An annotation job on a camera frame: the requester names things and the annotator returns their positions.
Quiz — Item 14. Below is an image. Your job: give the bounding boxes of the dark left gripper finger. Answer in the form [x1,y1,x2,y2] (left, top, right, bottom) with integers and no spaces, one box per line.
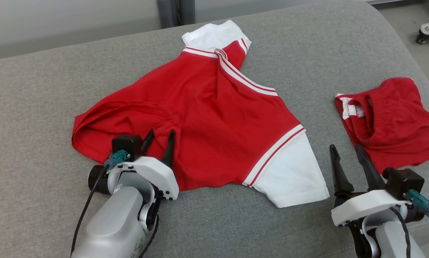
[161,130,176,169]
[141,129,155,156]

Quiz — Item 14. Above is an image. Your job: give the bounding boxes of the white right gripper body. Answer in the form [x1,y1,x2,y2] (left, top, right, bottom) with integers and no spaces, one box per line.
[331,189,414,227]

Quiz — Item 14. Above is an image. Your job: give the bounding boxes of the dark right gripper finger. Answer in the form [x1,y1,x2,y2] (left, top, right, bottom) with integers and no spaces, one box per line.
[329,144,355,196]
[355,144,386,192]

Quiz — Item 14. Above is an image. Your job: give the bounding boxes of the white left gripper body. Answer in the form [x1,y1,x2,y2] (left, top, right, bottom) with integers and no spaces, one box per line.
[107,156,179,200]

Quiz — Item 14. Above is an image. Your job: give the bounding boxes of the red and white jersey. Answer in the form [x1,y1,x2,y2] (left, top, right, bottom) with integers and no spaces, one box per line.
[71,20,330,208]

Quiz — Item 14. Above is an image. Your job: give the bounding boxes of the red shorts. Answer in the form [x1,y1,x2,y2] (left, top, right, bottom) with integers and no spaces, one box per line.
[334,77,429,174]

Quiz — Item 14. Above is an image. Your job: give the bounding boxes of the grey fabric sofa cushion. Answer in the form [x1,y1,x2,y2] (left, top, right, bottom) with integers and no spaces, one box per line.
[0,0,429,258]

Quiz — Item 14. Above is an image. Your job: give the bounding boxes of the left arm teal-plug black cable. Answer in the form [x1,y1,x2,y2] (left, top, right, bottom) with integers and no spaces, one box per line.
[71,149,131,258]

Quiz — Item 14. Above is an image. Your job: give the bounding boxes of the arm teal-plug black cable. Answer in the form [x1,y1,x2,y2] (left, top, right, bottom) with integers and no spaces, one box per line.
[406,189,429,231]
[71,149,131,258]

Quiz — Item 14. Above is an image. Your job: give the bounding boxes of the right arm teal-plug black cable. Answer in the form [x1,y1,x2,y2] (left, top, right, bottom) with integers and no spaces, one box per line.
[406,189,429,231]

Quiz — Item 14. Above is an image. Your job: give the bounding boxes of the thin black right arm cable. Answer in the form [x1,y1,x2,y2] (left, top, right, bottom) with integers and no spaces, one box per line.
[390,207,412,258]

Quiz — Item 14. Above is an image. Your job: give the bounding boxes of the grey metal post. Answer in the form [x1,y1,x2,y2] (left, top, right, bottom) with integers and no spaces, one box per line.
[156,0,196,29]

